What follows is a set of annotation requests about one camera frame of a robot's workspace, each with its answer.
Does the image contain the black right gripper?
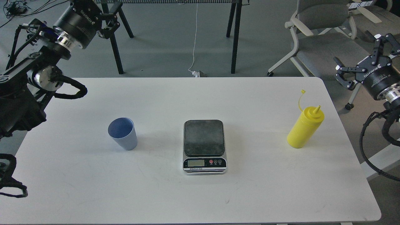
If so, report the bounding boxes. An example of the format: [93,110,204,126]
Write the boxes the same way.
[333,33,400,101]

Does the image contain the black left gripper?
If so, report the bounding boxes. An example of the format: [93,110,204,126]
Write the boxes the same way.
[54,2,123,49]

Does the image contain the yellow squeeze bottle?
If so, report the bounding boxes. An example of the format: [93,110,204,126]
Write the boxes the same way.
[286,89,325,148]

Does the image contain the blue ribbed plastic cup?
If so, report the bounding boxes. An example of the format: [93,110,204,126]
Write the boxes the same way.
[107,117,138,151]

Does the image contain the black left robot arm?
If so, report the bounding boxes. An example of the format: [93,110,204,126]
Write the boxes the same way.
[0,0,134,138]

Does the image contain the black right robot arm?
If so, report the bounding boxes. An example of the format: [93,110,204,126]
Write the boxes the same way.
[334,33,400,181]

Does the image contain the black digital kitchen scale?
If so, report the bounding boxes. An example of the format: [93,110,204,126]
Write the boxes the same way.
[182,119,228,175]

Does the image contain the grey office chair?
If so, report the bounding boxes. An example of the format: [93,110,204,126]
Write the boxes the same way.
[348,0,400,43]
[267,0,376,110]

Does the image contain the black leg metal table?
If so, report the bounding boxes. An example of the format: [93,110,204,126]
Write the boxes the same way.
[84,0,250,75]

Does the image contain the white power cable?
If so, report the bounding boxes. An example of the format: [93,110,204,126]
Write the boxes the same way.
[187,2,203,77]

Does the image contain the black cables on floor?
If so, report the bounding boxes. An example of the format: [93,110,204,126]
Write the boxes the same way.
[0,0,69,28]

